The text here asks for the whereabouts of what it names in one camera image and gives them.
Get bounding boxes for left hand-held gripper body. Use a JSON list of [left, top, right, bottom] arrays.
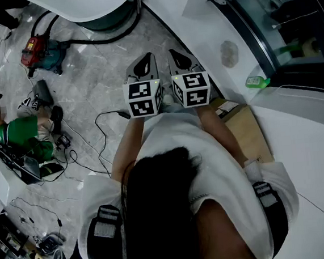
[[122, 74, 166, 119]]

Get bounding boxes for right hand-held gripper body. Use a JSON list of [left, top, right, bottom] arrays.
[[170, 69, 213, 109]]

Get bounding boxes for person's right forearm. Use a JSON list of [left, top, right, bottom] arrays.
[[195, 101, 250, 172]]

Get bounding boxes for person's left forearm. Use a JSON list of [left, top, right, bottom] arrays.
[[106, 115, 151, 184]]

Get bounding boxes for red and teal vacuum cleaner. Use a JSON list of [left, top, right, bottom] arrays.
[[18, 32, 73, 80]]

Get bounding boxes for person's light blue jeans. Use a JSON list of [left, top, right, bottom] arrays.
[[159, 100, 198, 117]]

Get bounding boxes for person's white shoe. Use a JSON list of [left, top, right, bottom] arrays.
[[160, 93, 175, 107]]

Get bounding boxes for grey round pad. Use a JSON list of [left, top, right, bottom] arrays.
[[218, 39, 241, 70]]

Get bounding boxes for person's white shirt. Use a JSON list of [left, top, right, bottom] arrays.
[[65, 99, 306, 259]]

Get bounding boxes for cardboard box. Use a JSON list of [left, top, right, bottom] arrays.
[[209, 92, 276, 169]]

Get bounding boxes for green bottle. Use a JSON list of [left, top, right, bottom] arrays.
[[244, 74, 272, 90]]

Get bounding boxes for white bathtub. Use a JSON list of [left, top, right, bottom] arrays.
[[22, 0, 143, 40]]

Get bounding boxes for small black device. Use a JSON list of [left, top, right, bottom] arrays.
[[56, 133, 73, 150]]

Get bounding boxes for black flat box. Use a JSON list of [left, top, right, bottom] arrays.
[[31, 78, 54, 107]]

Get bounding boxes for dark glass cabinet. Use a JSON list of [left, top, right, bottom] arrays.
[[208, 0, 324, 104]]

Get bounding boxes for cluttered shelf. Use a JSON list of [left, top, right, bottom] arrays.
[[0, 190, 31, 259]]

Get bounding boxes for black cable with adapter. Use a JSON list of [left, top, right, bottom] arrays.
[[93, 108, 138, 179]]

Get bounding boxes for black curved cable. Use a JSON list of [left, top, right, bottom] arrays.
[[27, 1, 146, 53]]

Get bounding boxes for silver necklace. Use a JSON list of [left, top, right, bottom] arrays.
[[188, 192, 210, 203]]

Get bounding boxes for white cable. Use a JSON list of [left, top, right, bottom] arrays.
[[270, 10, 319, 29]]

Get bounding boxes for black harness strap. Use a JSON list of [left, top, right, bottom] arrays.
[[251, 179, 292, 259], [83, 203, 127, 259]]

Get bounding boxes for thin black floor cable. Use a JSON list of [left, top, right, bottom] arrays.
[[10, 192, 65, 246]]

